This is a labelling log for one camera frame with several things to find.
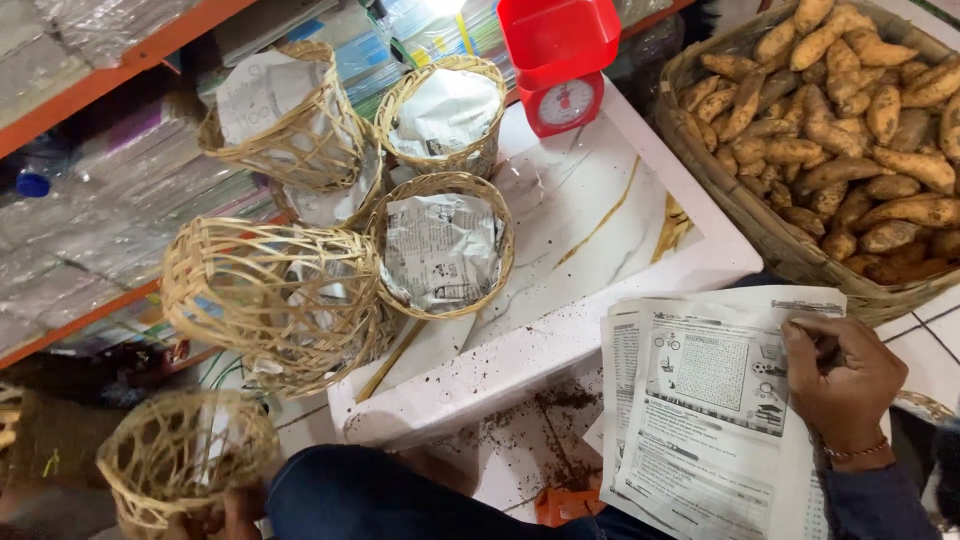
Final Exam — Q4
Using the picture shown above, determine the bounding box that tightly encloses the person's left hand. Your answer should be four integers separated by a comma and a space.
166, 486, 267, 540

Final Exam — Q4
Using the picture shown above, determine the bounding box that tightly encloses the person's right hand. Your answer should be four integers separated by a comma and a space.
780, 315, 911, 457

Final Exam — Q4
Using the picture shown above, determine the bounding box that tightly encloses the woven bamboo basket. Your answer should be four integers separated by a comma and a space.
96, 388, 282, 535

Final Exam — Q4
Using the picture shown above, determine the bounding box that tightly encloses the printed puzzle paper sheet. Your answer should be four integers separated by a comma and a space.
613, 285, 849, 540

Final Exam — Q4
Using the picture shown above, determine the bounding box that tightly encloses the woven basket rim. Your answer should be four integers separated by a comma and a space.
892, 389, 959, 426

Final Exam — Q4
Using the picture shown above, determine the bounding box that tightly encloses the large woven produce basket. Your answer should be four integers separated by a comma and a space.
653, 0, 960, 328

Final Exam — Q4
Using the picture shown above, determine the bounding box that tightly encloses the heap of sweet potatoes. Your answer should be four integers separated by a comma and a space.
678, 0, 960, 286

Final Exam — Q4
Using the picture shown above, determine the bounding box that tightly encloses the person's blue trouser leg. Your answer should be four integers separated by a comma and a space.
264, 444, 680, 540

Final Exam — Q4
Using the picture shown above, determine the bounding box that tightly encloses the squashed bamboo basket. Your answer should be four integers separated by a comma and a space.
243, 300, 402, 401

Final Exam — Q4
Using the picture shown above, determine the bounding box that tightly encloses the stack of printed paper sheets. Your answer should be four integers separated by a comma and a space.
583, 298, 661, 519

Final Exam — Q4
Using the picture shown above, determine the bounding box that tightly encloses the woven bamboo basket edge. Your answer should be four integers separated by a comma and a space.
0, 381, 25, 453

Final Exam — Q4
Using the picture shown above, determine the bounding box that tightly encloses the large open-weave bamboo basket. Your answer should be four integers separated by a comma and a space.
160, 216, 385, 376

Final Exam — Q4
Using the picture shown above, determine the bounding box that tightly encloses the white marble-look board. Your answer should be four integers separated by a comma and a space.
327, 75, 765, 452

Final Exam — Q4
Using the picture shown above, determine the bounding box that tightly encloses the newspaper-lined bamboo basket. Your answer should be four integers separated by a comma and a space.
365, 171, 516, 321

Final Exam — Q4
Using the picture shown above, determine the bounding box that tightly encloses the orange plastic piece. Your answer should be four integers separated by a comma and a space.
533, 487, 606, 528

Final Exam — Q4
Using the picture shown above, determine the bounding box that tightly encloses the half-hidden paper-lined bamboo basket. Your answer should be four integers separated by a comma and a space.
268, 142, 385, 231

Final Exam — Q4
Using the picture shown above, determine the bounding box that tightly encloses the crumpled newspaper liner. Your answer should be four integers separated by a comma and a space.
381, 192, 505, 313

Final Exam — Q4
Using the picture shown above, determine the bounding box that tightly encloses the red kitchen scale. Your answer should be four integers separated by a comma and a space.
496, 0, 623, 139

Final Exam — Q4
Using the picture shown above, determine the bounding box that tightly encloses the orange shelf with plastic packets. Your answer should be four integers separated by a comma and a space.
0, 0, 699, 372

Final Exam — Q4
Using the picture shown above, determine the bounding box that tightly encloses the tilted paper-lined bamboo basket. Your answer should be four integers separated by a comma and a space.
198, 40, 370, 190

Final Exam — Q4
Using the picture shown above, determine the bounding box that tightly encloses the round paper-lined bamboo basket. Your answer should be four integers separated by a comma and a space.
373, 54, 509, 182

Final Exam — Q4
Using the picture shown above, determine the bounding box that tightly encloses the crumpled white paper liner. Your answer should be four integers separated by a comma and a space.
388, 69, 502, 160

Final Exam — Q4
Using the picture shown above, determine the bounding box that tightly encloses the printed white paper liner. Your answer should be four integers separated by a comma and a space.
215, 49, 335, 147

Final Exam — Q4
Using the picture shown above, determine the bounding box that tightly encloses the beaded wrist bracelet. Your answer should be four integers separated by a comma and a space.
822, 436, 892, 462

